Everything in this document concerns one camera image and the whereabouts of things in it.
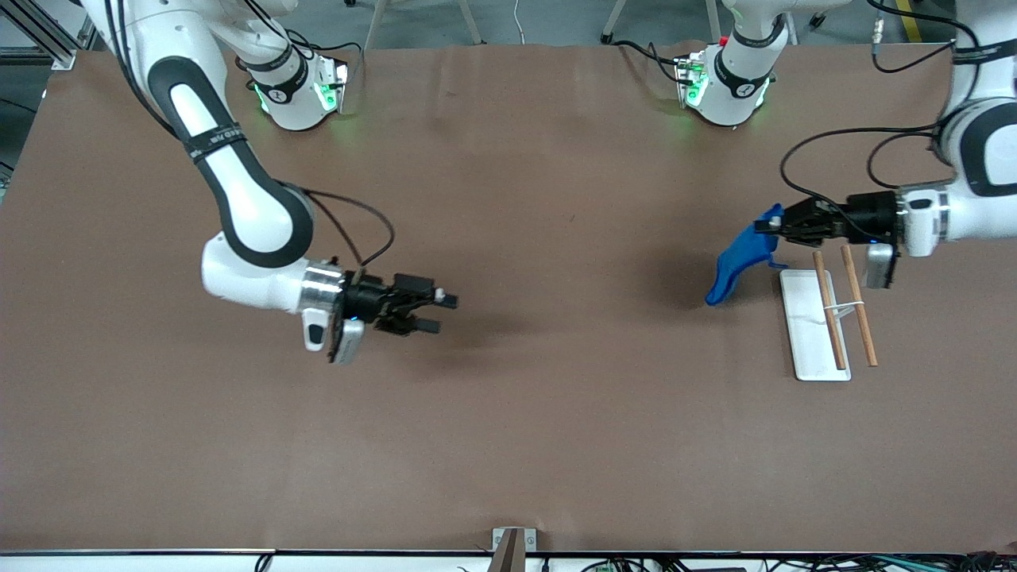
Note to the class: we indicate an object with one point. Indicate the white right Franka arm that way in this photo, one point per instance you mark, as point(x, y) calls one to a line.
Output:
point(254, 214)

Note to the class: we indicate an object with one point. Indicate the white towel rack wooden rods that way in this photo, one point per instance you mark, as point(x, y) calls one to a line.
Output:
point(818, 334)

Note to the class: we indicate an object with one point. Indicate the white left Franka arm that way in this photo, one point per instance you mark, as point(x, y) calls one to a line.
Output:
point(973, 218)

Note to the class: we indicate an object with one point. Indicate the aluminium frame profile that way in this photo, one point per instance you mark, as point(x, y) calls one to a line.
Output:
point(32, 32)

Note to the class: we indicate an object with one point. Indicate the blue towel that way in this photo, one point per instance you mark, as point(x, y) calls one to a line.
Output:
point(739, 258)

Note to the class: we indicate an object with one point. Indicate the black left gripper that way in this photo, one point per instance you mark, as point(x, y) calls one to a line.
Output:
point(869, 214)

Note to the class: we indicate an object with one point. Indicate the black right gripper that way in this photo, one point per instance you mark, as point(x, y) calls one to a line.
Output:
point(364, 300)

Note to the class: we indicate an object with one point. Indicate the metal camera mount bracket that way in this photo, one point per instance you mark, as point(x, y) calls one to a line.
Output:
point(513, 548)

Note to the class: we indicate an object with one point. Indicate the metal stand legs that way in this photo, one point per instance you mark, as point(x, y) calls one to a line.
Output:
point(613, 20)
point(377, 20)

